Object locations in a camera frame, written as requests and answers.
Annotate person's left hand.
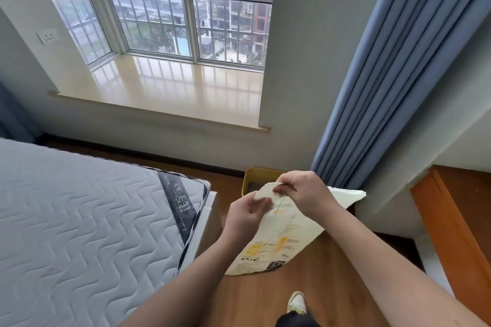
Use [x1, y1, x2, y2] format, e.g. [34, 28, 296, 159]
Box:
[222, 191, 274, 247]

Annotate person's right hand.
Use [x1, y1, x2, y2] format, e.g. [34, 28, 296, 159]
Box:
[275, 170, 340, 220]

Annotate white cat litter bag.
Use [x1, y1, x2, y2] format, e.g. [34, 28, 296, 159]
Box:
[224, 181, 367, 277]

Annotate yellow litter box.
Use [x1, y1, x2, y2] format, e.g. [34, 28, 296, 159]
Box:
[241, 167, 288, 198]

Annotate person's left forearm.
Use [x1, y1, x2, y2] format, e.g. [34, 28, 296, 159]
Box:
[119, 235, 246, 327]

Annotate person's right forearm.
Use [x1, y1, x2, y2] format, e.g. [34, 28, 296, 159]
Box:
[322, 204, 488, 327]

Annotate person's right white-green shoe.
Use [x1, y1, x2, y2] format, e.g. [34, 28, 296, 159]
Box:
[286, 291, 307, 316]

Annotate black trousers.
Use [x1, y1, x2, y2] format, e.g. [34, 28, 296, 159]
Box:
[274, 310, 321, 327]

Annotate dark baseboard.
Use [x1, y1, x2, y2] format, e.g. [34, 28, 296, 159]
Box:
[38, 133, 427, 270]

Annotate blue pleated curtain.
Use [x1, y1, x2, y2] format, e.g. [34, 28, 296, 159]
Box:
[310, 0, 491, 190]
[0, 81, 43, 144]

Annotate white window sill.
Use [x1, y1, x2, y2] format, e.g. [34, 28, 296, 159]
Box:
[48, 54, 271, 134]

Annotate white quilted mattress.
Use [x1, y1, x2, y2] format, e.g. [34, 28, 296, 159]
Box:
[0, 138, 212, 327]

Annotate barred bay window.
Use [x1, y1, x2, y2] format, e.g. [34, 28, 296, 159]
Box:
[27, 0, 277, 69]

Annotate white wall outlet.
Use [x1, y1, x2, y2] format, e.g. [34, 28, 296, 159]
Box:
[36, 28, 60, 46]

